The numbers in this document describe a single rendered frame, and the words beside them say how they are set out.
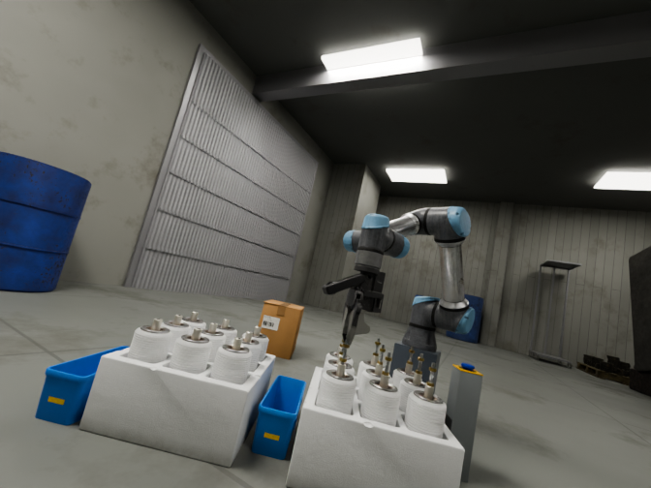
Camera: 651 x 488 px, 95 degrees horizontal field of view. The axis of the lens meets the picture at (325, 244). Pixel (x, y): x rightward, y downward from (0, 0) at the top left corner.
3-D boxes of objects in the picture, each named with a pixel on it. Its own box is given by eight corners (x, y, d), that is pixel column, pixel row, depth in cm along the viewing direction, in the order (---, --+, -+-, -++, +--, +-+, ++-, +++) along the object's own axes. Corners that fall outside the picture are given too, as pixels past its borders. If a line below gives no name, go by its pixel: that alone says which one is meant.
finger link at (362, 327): (369, 349, 78) (374, 313, 80) (348, 345, 77) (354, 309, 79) (364, 348, 81) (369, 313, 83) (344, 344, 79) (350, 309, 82)
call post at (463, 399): (436, 463, 96) (451, 365, 101) (458, 469, 96) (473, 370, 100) (444, 476, 89) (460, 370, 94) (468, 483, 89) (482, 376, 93)
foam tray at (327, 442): (304, 416, 108) (316, 366, 111) (412, 444, 105) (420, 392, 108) (285, 486, 70) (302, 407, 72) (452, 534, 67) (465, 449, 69)
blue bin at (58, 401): (112, 380, 103) (124, 345, 105) (143, 387, 103) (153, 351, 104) (25, 417, 74) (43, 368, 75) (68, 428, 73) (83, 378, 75)
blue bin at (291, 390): (269, 408, 109) (278, 374, 111) (299, 414, 108) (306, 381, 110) (246, 452, 79) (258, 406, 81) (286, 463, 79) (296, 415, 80)
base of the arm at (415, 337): (405, 341, 146) (409, 320, 147) (437, 350, 139) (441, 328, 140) (398, 343, 133) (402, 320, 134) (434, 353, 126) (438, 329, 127)
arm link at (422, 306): (417, 322, 146) (421, 295, 147) (444, 329, 136) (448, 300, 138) (404, 320, 137) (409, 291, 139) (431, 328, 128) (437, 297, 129)
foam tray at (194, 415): (164, 380, 112) (177, 332, 115) (264, 405, 110) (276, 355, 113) (77, 429, 73) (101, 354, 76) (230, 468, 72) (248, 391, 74)
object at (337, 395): (350, 457, 75) (363, 383, 78) (315, 458, 72) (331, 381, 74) (333, 437, 84) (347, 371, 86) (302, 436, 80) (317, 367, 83)
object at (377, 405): (353, 465, 72) (367, 387, 75) (350, 444, 82) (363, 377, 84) (391, 474, 72) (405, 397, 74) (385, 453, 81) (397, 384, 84)
